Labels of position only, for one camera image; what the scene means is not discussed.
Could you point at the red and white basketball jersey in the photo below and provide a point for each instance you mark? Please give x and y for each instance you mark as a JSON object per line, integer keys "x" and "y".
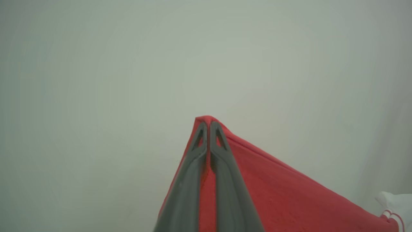
{"x": 289, "y": 199}

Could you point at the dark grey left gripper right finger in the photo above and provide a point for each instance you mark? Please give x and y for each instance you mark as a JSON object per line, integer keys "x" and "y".
{"x": 231, "y": 193}

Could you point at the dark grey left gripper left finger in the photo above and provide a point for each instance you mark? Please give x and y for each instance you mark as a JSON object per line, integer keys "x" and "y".
{"x": 186, "y": 187}

